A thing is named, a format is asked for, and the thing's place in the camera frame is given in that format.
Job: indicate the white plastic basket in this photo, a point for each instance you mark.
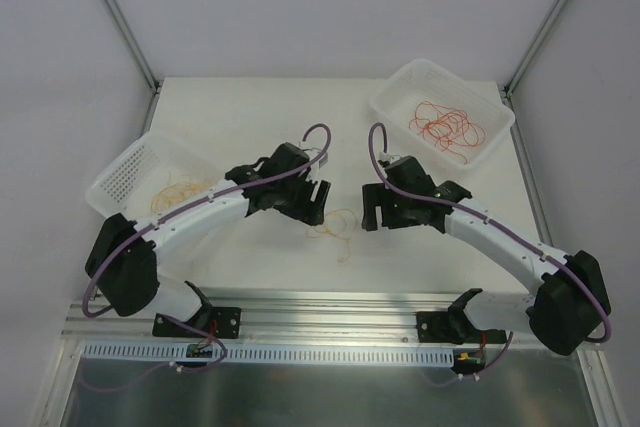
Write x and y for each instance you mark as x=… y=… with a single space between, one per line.
x=153 y=175
x=456 y=127

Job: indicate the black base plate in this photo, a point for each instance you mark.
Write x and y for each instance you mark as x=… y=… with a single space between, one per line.
x=221 y=322
x=437 y=327

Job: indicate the aluminium mounting rail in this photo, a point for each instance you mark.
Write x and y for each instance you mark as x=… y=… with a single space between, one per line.
x=288 y=317

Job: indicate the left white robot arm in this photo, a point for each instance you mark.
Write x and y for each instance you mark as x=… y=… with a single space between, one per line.
x=128 y=260

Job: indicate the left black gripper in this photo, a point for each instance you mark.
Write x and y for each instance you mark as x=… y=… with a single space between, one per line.
x=308 y=202

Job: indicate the right aluminium frame post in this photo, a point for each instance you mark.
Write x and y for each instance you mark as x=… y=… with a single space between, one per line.
x=540 y=38

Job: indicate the right white plastic basket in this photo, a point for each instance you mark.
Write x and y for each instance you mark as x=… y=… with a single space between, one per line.
x=456 y=127

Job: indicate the left white plastic basket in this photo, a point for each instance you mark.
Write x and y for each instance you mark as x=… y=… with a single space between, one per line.
x=153 y=175

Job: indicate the white slotted cable duct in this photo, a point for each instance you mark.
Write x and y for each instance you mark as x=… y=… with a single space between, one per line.
x=271 y=354

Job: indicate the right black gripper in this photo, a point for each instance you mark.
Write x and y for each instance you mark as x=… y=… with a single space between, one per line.
x=383 y=207

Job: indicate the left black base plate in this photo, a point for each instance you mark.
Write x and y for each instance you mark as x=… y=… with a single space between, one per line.
x=221 y=322

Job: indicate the left aluminium frame post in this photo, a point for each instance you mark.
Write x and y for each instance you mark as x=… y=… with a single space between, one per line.
x=127 y=35

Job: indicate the aluminium frame post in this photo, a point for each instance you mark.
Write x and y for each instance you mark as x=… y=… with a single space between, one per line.
x=127 y=35
x=540 y=38

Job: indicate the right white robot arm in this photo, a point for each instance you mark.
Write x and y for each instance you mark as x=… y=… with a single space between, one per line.
x=565 y=303

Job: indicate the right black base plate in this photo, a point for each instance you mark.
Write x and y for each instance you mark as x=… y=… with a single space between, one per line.
x=437 y=327

